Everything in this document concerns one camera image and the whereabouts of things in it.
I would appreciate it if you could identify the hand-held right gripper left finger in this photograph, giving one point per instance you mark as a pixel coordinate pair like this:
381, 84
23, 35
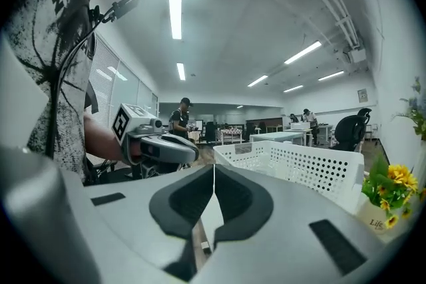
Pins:
126, 219

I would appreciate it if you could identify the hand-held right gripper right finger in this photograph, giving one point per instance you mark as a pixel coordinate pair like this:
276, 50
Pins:
293, 209

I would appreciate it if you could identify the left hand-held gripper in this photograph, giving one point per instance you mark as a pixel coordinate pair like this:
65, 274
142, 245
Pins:
156, 146

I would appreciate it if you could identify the person's left forearm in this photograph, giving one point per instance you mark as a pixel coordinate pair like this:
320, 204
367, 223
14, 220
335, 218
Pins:
103, 138

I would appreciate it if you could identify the white perforated plastic basket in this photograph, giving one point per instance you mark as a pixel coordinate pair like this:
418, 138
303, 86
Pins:
299, 166

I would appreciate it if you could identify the white office table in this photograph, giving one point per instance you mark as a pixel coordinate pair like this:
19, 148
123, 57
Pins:
276, 135

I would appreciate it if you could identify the table with checked cloth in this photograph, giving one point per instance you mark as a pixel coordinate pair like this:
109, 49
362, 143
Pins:
232, 133

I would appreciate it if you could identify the white ceramic flower pot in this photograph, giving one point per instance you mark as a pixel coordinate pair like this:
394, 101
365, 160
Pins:
371, 217

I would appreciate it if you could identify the long ceiling light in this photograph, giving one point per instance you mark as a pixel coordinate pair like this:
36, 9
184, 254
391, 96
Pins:
293, 88
175, 10
181, 71
331, 76
257, 80
303, 52

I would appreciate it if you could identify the white box on table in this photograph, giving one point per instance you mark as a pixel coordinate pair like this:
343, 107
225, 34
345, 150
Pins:
300, 125

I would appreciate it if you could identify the black mesh office chair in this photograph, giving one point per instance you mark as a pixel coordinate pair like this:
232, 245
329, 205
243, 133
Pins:
349, 129

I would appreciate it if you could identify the artificial yellow sunflowers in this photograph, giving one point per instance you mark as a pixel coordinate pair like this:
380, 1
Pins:
396, 181

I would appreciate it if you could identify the person's grey patterned shirt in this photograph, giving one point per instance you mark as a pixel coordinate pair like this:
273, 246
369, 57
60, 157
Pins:
50, 53

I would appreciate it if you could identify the black clip-on device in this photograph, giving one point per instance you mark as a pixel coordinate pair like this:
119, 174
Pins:
124, 5

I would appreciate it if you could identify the green plant with blue flowers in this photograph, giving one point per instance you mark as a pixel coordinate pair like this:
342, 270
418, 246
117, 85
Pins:
416, 109

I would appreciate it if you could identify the framed wall poster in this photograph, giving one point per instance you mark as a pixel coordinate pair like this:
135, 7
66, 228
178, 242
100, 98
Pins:
362, 95

